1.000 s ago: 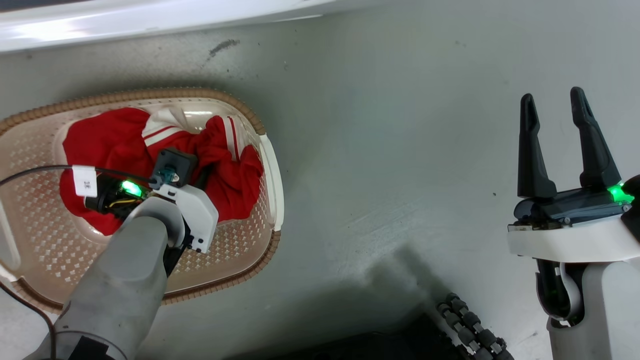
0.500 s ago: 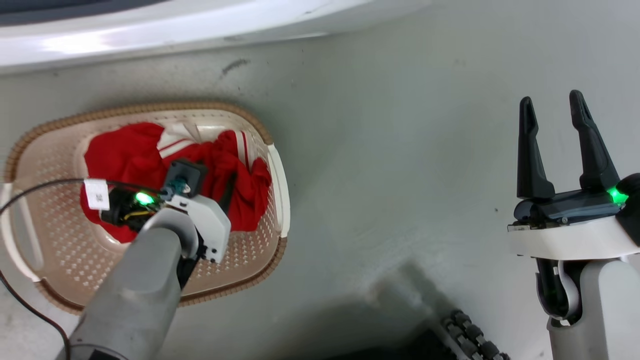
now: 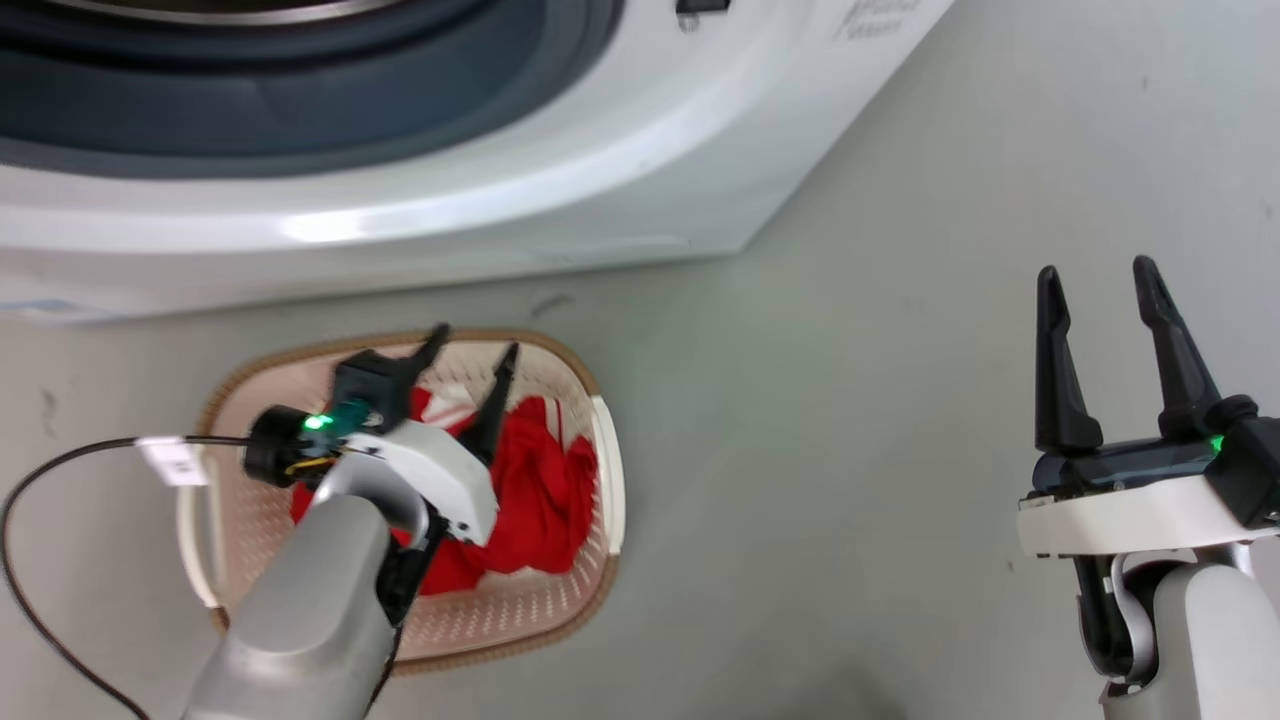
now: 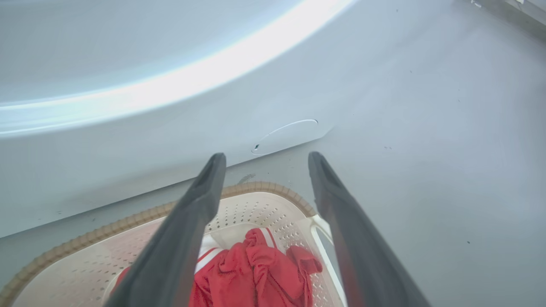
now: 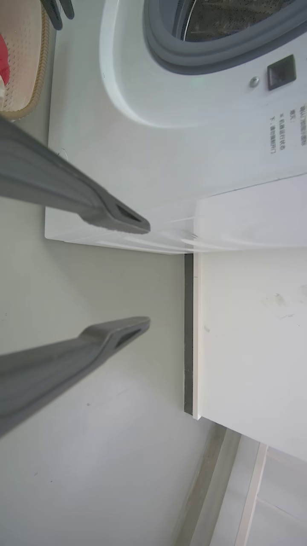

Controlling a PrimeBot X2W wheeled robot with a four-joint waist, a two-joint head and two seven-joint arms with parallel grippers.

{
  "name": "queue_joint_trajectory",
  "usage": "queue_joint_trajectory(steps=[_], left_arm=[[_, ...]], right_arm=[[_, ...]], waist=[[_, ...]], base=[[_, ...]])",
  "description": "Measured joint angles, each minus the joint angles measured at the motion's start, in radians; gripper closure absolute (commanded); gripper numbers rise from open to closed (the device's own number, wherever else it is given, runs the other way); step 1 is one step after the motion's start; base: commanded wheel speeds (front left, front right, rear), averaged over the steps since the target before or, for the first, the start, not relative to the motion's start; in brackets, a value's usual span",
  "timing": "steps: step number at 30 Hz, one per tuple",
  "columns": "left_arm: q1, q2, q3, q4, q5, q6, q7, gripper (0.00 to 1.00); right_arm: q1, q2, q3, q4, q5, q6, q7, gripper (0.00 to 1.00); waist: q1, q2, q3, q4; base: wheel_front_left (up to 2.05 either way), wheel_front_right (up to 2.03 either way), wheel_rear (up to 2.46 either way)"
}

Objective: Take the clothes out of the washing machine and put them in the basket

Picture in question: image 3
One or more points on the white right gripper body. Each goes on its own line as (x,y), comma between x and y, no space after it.
(1120,515)

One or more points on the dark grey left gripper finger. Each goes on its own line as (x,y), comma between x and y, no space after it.
(493,410)
(425,355)

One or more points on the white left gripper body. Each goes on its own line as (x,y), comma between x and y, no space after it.
(445,475)

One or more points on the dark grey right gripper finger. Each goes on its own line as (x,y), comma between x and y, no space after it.
(1180,360)
(1060,380)

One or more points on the red cloth garment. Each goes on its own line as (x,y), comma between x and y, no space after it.
(540,500)

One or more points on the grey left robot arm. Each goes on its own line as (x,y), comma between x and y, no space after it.
(300,610)

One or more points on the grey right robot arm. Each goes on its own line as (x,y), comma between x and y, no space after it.
(1190,640)

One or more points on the beige plastic laundry basket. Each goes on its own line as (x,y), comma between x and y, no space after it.
(540,610)

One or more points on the white front-load washing machine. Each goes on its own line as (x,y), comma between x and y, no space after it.
(600,150)

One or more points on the grey rubber door gasket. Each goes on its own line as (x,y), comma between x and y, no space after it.
(300,90)

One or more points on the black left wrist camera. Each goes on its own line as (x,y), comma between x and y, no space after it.
(340,415)

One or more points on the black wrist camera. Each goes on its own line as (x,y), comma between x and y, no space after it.
(1245,460)
(340,415)

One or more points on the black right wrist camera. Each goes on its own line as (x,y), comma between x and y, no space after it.
(1245,460)

